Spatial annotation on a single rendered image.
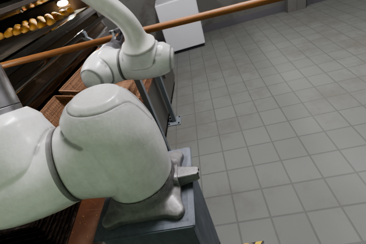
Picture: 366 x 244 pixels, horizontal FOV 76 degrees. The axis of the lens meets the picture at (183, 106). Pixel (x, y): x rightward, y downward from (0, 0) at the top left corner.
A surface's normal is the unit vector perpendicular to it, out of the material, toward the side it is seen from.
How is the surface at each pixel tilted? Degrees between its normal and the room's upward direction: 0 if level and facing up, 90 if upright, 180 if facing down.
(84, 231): 0
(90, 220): 0
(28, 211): 94
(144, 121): 75
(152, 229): 0
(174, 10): 90
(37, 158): 35
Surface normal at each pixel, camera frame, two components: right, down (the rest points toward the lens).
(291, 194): -0.25, -0.79
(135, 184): 0.33, 0.51
